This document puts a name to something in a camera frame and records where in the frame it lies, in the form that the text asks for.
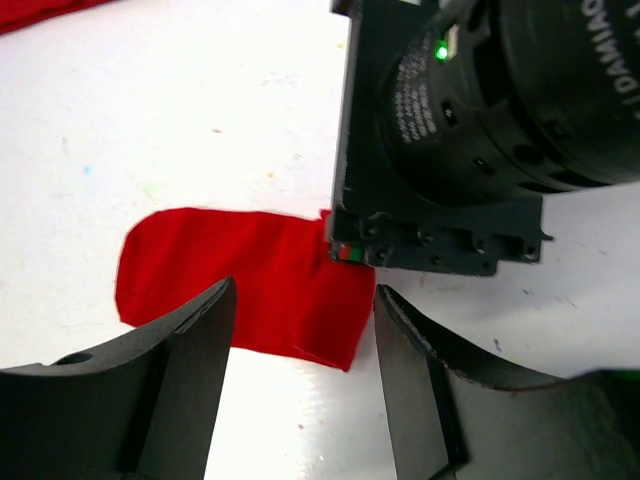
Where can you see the red santa sock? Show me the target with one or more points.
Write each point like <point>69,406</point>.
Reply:
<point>18,14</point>

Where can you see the red reindeer sock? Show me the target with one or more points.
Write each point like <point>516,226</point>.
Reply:
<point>292,299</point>

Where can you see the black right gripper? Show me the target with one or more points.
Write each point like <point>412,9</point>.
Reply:
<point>459,117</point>

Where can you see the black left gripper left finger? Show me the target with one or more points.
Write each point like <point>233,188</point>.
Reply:
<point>140,406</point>

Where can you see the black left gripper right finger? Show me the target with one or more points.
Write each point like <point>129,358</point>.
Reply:
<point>457,411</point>

